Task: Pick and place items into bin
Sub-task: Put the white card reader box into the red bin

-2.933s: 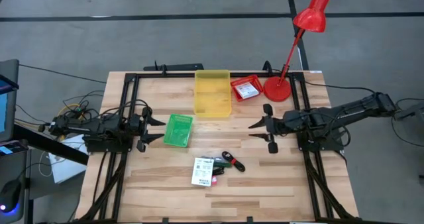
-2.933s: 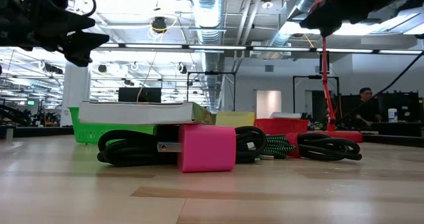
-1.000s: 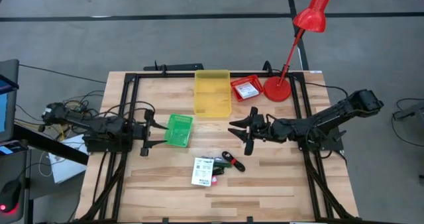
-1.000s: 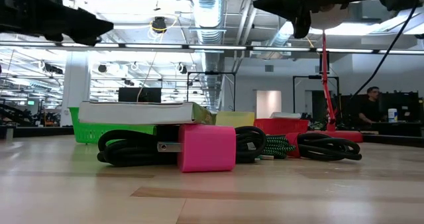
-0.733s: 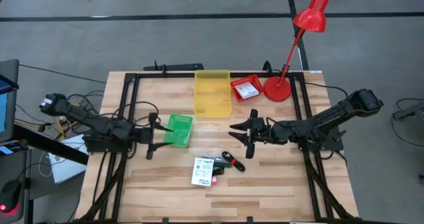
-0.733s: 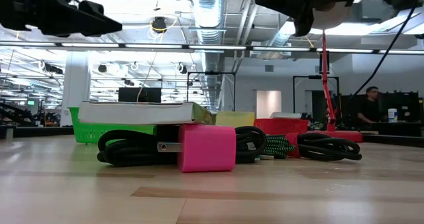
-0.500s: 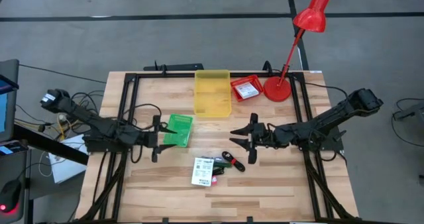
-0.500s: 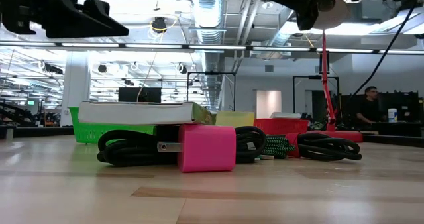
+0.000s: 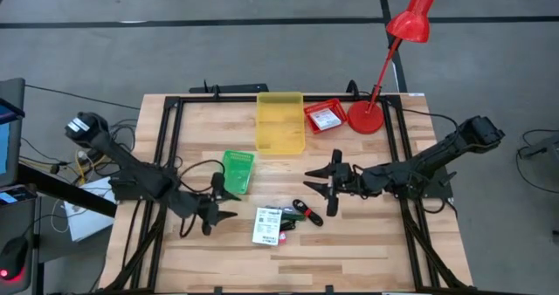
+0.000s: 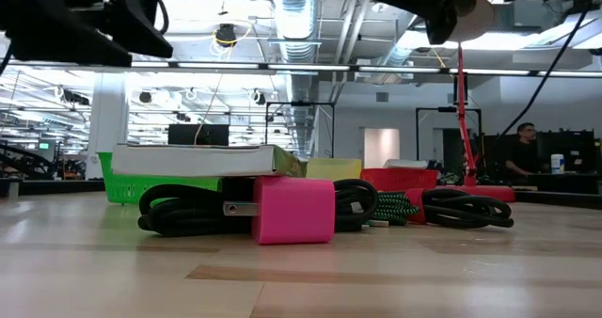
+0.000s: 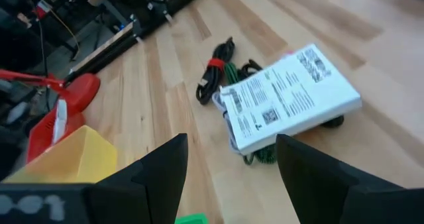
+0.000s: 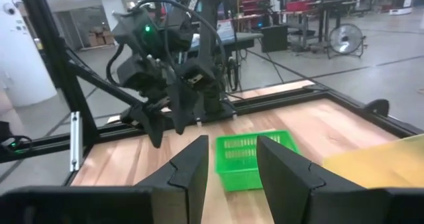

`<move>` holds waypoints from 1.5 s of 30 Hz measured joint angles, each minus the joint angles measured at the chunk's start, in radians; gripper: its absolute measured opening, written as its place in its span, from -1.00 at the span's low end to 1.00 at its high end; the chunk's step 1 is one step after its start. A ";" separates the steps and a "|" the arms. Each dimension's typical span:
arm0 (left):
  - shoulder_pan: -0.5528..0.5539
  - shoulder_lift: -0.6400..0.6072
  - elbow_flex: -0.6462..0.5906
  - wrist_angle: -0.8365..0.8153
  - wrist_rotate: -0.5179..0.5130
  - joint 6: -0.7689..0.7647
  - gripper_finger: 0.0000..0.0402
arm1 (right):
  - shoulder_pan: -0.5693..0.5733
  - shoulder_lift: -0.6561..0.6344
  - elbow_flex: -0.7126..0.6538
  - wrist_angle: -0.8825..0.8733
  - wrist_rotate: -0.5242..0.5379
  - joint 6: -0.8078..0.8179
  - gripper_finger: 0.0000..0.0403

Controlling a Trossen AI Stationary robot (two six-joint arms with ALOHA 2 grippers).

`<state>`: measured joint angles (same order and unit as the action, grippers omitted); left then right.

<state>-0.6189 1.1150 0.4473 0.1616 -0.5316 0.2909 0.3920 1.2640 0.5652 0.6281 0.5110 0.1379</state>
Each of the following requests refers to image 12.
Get brown cardboard box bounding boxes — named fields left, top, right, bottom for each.
left=86, top=25, right=116, bottom=48

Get black cable clamp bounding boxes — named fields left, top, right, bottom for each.
left=363, top=98, right=391, bottom=118

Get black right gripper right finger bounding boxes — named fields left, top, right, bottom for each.
left=256, top=135, right=392, bottom=224

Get white cylindrical column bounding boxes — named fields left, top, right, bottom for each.
left=0, top=0, right=58, bottom=107

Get round floor fan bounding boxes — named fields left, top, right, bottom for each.
left=326, top=23, right=368, bottom=60

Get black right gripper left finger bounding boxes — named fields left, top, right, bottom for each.
left=134, top=134, right=210, bottom=224

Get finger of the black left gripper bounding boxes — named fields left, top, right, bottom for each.
left=167, top=81, right=199, bottom=135
left=129, top=104, right=164, bottom=148

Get black aluminium table frame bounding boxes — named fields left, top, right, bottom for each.
left=0, top=0, right=424, bottom=188

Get red storage bin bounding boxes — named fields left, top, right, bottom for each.
left=286, top=0, right=314, bottom=12

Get black side desk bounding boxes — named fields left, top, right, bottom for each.
left=190, top=30, right=265, bottom=52

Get yellow translucent plastic bin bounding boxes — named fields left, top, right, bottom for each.
left=321, top=133, right=424, bottom=190

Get green plastic basket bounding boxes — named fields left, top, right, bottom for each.
left=214, top=129, right=301, bottom=192

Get silver metal bracket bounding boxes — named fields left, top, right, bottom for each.
left=69, top=111, right=83, bottom=172

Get black computer tower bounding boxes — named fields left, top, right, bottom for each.
left=260, top=24, right=289, bottom=54

